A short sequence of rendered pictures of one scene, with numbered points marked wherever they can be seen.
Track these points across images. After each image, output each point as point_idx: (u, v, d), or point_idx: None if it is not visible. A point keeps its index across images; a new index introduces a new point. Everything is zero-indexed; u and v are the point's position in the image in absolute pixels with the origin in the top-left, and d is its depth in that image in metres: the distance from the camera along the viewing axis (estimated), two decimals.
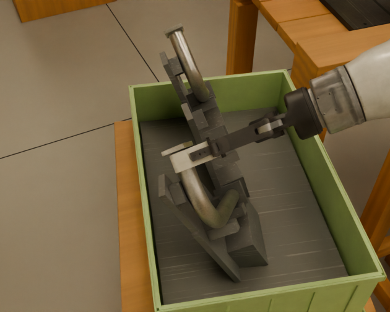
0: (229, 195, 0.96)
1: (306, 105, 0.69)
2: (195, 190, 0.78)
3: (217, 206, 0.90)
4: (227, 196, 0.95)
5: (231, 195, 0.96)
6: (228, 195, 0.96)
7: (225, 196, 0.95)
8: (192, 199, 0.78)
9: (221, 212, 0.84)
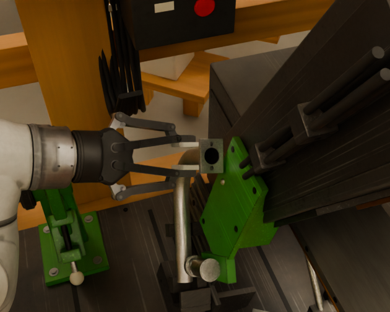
0: (182, 252, 0.88)
1: (78, 130, 0.68)
2: (190, 148, 0.84)
3: (187, 216, 0.89)
4: (183, 249, 0.88)
5: (179, 254, 0.88)
6: (182, 255, 0.88)
7: (185, 249, 0.88)
8: None
9: (177, 189, 0.89)
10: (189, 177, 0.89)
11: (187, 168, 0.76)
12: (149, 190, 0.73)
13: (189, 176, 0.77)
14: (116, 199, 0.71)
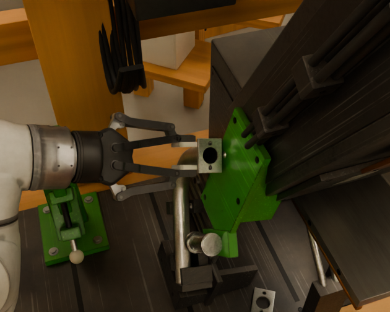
0: (181, 252, 0.88)
1: (77, 130, 0.68)
2: (189, 148, 0.84)
3: (186, 216, 0.89)
4: (182, 250, 0.88)
5: (178, 255, 0.88)
6: (182, 256, 0.88)
7: (184, 249, 0.88)
8: None
9: (176, 189, 0.89)
10: (189, 177, 0.88)
11: (187, 168, 0.76)
12: (149, 190, 0.73)
13: (189, 176, 0.77)
14: (116, 199, 0.71)
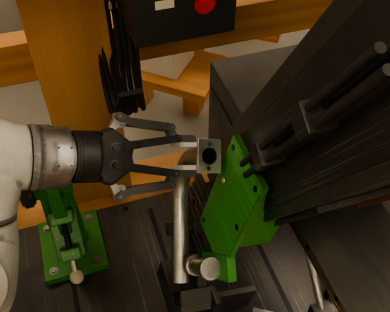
0: (179, 252, 0.88)
1: (78, 130, 0.68)
2: (189, 148, 0.84)
3: (185, 216, 0.89)
4: (180, 249, 0.88)
5: (176, 254, 0.88)
6: (179, 256, 0.88)
7: (182, 249, 0.88)
8: None
9: (176, 189, 0.89)
10: (189, 177, 0.88)
11: (187, 168, 0.76)
12: (149, 190, 0.73)
13: (189, 176, 0.77)
14: (116, 199, 0.71)
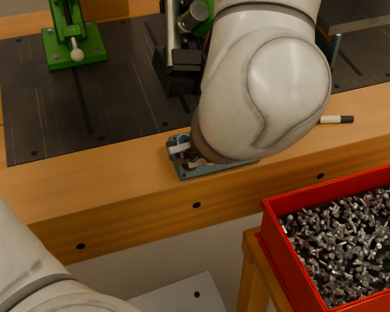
0: (172, 38, 0.96)
1: None
2: None
3: (177, 7, 0.97)
4: (173, 36, 0.96)
5: (169, 41, 0.96)
6: (173, 41, 0.96)
7: (175, 36, 0.96)
8: None
9: None
10: None
11: (197, 163, 0.76)
12: (179, 161, 0.69)
13: (186, 161, 0.76)
14: (170, 156, 0.64)
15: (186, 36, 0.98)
